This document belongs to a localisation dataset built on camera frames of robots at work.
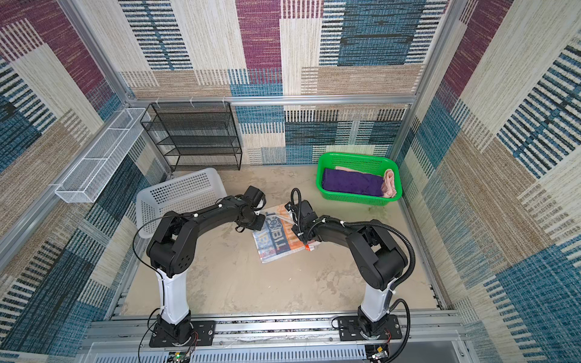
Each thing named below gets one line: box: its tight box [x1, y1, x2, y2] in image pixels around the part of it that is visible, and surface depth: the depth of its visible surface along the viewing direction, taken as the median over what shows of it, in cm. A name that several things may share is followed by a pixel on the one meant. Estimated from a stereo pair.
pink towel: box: [334, 165, 398, 199], surface depth 104 cm
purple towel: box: [321, 167, 386, 197], surface depth 110 cm
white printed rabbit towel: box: [252, 204, 321, 264], surface depth 96 cm
